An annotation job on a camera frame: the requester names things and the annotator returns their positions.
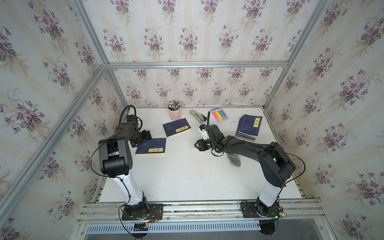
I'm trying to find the colourful highlighter pack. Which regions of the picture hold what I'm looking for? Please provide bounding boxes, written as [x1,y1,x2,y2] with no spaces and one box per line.
[211,108,229,123]

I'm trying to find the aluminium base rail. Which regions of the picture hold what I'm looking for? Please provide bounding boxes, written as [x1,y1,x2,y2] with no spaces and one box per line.
[71,199,326,240]

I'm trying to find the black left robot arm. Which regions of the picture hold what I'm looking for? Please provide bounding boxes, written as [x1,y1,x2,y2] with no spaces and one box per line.
[98,115,152,215]

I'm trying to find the grey patterned cloth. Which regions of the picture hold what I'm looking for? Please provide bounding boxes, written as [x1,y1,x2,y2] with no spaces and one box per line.
[227,154,241,168]

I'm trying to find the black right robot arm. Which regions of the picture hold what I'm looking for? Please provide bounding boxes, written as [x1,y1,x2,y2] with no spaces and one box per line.
[195,124,296,217]

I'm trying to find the blue book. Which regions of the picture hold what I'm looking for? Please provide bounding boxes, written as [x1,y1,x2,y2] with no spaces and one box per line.
[135,138,167,157]
[163,118,191,138]
[236,115,263,142]

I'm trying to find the grey black stapler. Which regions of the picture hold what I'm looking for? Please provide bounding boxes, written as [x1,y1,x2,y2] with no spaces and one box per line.
[189,110,207,124]

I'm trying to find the pens in cup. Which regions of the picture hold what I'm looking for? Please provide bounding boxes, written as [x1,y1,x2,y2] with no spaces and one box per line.
[168,101,181,111]

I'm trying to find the pink pen cup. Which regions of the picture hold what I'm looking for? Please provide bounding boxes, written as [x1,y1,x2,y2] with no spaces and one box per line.
[169,108,182,121]

